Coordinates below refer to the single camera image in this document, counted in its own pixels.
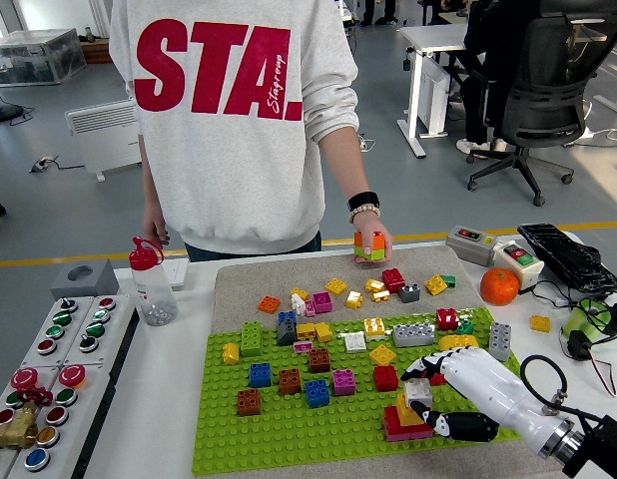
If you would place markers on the person's right hand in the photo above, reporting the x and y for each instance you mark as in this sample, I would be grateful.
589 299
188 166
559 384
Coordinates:
154 229

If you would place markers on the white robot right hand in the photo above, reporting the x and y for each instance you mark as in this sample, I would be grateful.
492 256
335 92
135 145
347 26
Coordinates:
488 384

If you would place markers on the person's left hand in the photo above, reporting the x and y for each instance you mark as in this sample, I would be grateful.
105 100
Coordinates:
368 223

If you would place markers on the orange long toy brick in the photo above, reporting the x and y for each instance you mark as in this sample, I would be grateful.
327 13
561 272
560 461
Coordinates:
363 238

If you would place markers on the lime green long toy brick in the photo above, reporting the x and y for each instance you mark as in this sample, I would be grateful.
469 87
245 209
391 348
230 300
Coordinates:
376 253

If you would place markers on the white square toy brick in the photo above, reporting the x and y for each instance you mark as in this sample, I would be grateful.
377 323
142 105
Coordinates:
418 391

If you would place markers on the person's right forearm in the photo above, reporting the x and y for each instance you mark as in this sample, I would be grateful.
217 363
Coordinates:
149 194

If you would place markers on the person's left forearm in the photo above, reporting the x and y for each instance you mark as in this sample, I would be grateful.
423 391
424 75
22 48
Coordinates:
346 169

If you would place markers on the light grey tall toy brick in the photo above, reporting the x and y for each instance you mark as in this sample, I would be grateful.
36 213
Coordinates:
501 341

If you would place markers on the red sloped toy brick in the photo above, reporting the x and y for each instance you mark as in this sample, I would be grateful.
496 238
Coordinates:
438 380

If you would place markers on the yellow curved toy brick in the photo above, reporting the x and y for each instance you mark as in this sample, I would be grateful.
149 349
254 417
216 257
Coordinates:
458 341

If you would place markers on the dark green toy brick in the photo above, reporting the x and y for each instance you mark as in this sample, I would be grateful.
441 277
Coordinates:
450 282
466 328

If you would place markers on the small yellow toy brick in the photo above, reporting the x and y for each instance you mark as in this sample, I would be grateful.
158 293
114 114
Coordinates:
380 296
374 285
354 299
299 293

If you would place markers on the red and white toy brick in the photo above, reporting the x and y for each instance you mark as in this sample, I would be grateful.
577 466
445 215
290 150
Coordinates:
447 320

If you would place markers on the light grey long toy brick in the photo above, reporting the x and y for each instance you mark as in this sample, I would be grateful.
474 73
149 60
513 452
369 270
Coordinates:
414 336

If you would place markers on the magenta toy brick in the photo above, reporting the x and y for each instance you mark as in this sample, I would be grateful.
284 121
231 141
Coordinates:
322 303
344 383

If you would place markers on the wide pink flat toy brick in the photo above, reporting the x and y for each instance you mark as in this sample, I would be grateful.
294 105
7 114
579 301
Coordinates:
398 438

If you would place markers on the large red toy brick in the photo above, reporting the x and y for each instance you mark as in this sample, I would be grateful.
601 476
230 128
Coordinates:
391 424

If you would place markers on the yellow and white toy brick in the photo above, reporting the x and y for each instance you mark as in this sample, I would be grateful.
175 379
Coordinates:
375 330

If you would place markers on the small white toy brick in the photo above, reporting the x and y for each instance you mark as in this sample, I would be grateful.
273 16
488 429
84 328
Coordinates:
297 304

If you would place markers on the white flat toy brick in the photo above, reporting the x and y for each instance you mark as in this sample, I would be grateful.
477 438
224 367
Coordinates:
355 343

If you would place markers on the blue toy brick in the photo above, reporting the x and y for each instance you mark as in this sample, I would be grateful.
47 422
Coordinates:
287 319
317 394
259 375

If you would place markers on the orange square toy brick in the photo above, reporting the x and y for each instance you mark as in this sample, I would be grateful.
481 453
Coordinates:
269 304

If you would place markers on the dark grey sloped toy brick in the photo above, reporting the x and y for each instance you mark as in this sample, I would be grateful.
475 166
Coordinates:
287 334

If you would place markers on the small pink flat toy brick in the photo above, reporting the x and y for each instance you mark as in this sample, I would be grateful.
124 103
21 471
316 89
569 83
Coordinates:
303 347

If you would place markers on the brown toy brick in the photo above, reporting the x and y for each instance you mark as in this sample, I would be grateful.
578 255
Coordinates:
248 403
319 361
289 382

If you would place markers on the lime green tall toy brick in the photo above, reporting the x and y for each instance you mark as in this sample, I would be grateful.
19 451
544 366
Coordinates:
251 340

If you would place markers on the green baseplate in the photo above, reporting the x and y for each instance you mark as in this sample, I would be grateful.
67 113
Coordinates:
338 439

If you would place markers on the black wristwatch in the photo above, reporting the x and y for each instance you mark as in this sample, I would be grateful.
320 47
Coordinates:
363 200

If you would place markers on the clear bottle red cap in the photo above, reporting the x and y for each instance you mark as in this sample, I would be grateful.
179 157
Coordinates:
151 294

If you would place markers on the grey block with hole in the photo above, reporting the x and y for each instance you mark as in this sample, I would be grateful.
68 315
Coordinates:
104 284

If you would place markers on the person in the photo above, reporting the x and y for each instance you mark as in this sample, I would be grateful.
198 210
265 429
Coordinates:
488 50
213 164

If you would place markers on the orange fruit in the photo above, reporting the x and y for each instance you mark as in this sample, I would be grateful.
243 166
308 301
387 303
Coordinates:
499 287

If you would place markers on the black power adapter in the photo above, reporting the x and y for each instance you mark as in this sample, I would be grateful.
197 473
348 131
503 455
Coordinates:
582 345

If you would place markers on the white panel heater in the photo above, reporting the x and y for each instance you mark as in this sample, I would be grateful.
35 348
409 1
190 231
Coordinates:
104 140

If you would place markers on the grey push-button box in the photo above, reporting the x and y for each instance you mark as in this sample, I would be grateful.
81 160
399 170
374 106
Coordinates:
84 414
49 329
111 324
4 416

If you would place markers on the green tape roll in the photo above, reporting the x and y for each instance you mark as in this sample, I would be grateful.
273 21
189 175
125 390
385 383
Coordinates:
575 324

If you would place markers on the grey-brown mat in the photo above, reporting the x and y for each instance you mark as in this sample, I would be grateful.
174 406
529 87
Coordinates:
248 284

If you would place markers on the grey floor socket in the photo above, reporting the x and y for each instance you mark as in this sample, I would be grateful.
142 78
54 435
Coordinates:
43 163

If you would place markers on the white computer tower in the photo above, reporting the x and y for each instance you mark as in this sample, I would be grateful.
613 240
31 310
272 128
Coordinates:
433 100

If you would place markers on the black keyboard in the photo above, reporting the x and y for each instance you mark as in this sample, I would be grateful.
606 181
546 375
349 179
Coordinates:
568 257

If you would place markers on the wooden box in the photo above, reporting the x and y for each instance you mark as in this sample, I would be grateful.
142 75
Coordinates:
95 52

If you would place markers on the black fan base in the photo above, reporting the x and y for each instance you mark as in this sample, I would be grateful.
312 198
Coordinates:
4 112

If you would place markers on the white desk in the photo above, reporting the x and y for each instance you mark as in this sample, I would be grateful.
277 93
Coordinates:
438 37

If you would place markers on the clear storage crate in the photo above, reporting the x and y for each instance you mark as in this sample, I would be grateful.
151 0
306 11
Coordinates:
34 57

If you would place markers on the black office chair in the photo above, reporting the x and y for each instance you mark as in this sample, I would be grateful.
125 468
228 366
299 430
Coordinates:
543 90

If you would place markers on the brass valve red handwheel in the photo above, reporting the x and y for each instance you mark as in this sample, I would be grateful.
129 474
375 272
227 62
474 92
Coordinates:
16 431

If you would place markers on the white flat wall switch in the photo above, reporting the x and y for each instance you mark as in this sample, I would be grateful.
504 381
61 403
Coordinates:
178 272

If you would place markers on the grey switch box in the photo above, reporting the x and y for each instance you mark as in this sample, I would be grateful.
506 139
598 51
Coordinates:
468 244

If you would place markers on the white switch box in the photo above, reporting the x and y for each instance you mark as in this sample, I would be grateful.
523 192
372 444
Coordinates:
520 257

